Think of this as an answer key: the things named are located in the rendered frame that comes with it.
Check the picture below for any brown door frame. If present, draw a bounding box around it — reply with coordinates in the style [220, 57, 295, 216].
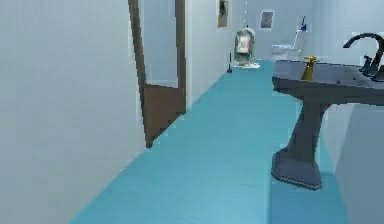
[127, 0, 188, 149]

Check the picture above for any framed picture with grey tones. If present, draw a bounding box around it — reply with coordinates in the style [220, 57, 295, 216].
[259, 9, 276, 31]

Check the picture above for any dark grey pedestal sink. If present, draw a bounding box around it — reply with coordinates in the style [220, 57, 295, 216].
[270, 59, 384, 191]

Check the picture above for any gold soap bottle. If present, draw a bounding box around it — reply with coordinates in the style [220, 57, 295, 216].
[301, 55, 318, 82]

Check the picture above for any grey bin with bag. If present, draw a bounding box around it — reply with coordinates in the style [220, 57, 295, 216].
[232, 27, 261, 70]

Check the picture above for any black curved faucet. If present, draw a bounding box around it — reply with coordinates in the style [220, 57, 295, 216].
[342, 32, 384, 83]

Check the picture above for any framed picture with yellow tones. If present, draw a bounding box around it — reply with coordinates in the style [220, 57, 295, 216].
[217, 0, 231, 29]

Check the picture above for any white toilet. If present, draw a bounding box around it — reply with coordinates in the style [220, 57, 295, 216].
[271, 29, 309, 62]

